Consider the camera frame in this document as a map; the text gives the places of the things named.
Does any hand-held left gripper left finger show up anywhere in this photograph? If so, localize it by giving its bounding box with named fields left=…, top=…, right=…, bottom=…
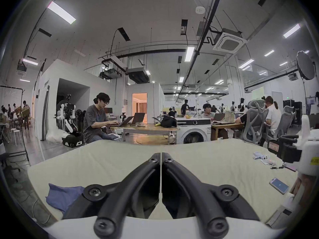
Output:
left=62, top=153, right=161, bottom=238

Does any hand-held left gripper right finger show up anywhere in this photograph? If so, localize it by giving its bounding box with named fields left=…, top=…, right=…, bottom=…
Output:
left=162, top=153, right=261, bottom=238

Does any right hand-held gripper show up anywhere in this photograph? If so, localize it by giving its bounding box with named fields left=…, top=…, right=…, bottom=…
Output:
left=266, top=115, right=319, bottom=230

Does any person's right hand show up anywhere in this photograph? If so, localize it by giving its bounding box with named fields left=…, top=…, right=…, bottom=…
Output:
left=291, top=175, right=303, bottom=196

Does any grey office chair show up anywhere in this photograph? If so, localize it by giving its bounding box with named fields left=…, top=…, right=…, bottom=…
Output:
left=264, top=105, right=296, bottom=144
left=242, top=100, right=269, bottom=143

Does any smartphone with lit screen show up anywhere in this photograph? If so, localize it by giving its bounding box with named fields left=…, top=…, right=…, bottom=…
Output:
left=269, top=177, right=290, bottom=195

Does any white washing machine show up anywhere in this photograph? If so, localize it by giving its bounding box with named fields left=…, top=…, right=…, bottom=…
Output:
left=176, top=117, right=212, bottom=144

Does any wooden table with laptops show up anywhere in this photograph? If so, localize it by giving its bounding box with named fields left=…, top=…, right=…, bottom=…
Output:
left=108, top=112, right=180, bottom=145

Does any wooden table with bag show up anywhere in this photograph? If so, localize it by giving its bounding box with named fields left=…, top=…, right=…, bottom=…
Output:
left=211, top=111, right=246, bottom=141

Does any dark blue garment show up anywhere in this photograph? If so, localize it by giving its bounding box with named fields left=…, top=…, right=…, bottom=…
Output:
left=45, top=183, right=86, bottom=212

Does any round studio lamp on stand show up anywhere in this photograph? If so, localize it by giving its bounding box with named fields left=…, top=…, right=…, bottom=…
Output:
left=296, top=50, right=317, bottom=130

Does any white robot on black base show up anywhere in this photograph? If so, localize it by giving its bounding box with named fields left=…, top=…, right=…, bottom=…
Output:
left=55, top=94, right=84, bottom=148

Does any white round stool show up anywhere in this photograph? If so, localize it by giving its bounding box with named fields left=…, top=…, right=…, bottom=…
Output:
left=10, top=129, right=22, bottom=147

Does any group of people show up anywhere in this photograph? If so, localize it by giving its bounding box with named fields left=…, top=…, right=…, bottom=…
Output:
left=0, top=100, right=32, bottom=130

